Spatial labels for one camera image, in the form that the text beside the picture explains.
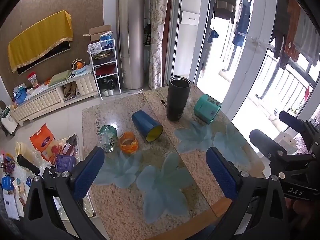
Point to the white television cabinet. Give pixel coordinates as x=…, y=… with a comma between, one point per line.
x=47, y=100

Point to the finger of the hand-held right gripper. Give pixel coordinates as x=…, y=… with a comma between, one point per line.
x=293, y=122
x=266, y=142

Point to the balcony railing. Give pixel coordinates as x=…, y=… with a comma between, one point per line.
x=287, y=80

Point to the purple box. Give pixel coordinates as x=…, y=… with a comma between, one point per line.
x=65, y=163

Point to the white box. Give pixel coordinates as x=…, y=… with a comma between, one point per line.
x=286, y=142

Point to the rust hanging garment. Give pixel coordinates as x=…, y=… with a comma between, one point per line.
x=292, y=32

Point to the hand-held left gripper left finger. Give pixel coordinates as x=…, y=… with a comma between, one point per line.
x=87, y=172

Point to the black hanging garment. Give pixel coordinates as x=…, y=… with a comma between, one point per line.
x=281, y=30

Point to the green cushion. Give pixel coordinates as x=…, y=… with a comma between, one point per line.
x=60, y=78

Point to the candy jar red lid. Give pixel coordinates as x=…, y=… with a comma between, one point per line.
x=33, y=80

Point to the patterned curtain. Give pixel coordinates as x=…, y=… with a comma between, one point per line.
x=158, y=35

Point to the silver standing air conditioner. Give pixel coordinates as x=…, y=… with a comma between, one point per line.
x=131, y=37

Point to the white metal rack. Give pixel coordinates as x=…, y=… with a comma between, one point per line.
x=93, y=62

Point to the orange paper bag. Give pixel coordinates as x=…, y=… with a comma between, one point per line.
x=42, y=141

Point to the yellow cloth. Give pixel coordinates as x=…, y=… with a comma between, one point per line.
x=37, y=40

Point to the blue hanging garment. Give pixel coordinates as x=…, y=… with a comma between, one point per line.
x=242, y=20

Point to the small blue hanging cloth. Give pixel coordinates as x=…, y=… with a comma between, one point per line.
x=212, y=35

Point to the teal cup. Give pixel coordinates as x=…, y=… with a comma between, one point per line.
x=207, y=108

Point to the white plastic bag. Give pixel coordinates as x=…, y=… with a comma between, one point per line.
x=95, y=48

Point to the dark hanging garment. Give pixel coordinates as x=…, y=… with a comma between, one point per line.
x=223, y=2

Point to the blue container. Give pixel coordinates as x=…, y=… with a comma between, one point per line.
x=107, y=41

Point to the white appliance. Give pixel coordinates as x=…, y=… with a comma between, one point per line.
x=8, y=121

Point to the blue box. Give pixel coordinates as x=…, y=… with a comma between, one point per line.
x=20, y=95

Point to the blue cup yellow inside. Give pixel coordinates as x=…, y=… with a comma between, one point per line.
x=147, y=126

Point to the black cylinder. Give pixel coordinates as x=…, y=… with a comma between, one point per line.
x=27, y=164

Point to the bowl of oranges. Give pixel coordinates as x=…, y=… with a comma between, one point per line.
x=78, y=66

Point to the black television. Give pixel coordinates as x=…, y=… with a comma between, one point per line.
x=47, y=56

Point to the grey hanging garment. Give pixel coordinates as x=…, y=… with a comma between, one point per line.
x=308, y=42

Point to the orange tape roll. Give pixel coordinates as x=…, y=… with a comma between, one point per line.
x=128, y=142

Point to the clear green glass cup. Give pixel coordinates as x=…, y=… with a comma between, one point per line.
x=108, y=138

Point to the black tall tumbler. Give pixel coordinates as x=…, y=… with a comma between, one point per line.
x=178, y=98

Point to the white shoes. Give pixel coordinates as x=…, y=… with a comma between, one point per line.
x=108, y=92

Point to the cardboard box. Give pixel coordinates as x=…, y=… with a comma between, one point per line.
x=96, y=32

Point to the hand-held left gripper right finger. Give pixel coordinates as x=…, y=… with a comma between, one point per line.
x=221, y=173

